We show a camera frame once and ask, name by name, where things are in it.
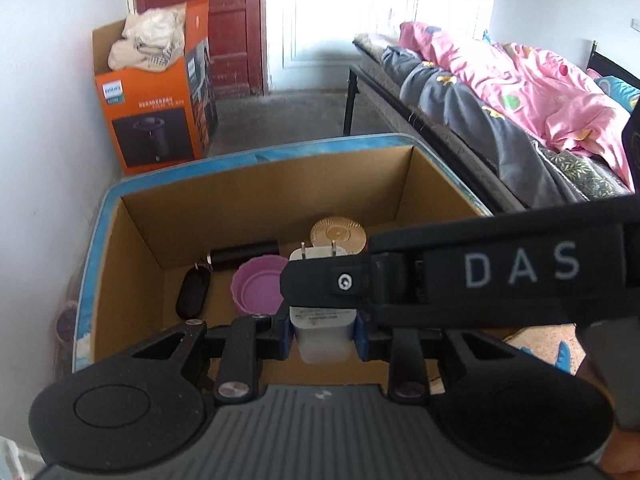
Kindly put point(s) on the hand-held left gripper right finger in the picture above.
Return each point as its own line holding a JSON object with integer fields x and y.
{"x": 361, "y": 341}

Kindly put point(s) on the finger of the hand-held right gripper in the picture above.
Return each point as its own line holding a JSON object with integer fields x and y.
{"x": 320, "y": 282}

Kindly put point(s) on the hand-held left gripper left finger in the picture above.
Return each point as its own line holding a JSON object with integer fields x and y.
{"x": 285, "y": 336}

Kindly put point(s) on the white charger plug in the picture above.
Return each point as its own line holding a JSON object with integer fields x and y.
{"x": 322, "y": 335}

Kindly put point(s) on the gold round lid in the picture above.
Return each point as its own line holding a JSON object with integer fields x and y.
{"x": 337, "y": 234}

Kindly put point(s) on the purple plastic lid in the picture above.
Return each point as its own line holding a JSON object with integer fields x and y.
{"x": 257, "y": 285}

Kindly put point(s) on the brown cardboard box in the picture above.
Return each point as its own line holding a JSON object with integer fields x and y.
{"x": 165, "y": 230}

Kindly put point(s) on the black cylindrical flashlight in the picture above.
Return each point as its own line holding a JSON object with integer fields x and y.
{"x": 245, "y": 255}

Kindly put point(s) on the black key fob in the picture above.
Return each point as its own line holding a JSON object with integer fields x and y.
{"x": 192, "y": 292}

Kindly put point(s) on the grey printed blanket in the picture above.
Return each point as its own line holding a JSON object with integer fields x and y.
{"x": 450, "y": 105}

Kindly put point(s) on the bed with pink blanket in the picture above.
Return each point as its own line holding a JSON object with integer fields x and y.
{"x": 351, "y": 100}

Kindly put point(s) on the blue pillow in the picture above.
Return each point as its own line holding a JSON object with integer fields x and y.
{"x": 620, "y": 91}

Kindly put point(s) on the pink printed blanket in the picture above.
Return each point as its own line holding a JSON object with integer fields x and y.
{"x": 500, "y": 65}

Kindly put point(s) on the orange appliance box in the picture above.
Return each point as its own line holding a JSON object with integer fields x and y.
{"x": 150, "y": 110}

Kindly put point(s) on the white door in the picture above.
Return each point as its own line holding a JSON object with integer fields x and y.
{"x": 320, "y": 35}

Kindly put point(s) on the dark red wooden door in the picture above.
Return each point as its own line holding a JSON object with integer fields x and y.
{"x": 225, "y": 20}

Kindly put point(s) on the cream crumpled cloth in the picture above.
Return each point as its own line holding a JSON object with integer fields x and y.
{"x": 145, "y": 35}

